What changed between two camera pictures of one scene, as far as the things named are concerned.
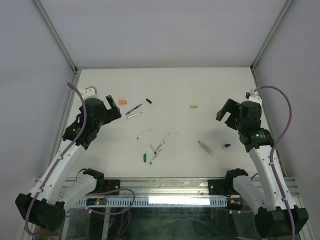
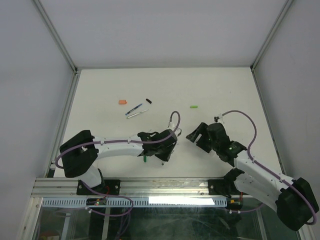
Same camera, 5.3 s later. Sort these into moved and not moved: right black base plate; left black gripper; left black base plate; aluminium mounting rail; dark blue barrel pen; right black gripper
Moved: right black gripper; left black gripper
Not moved: aluminium mounting rail; dark blue barrel pen; left black base plate; right black base plate
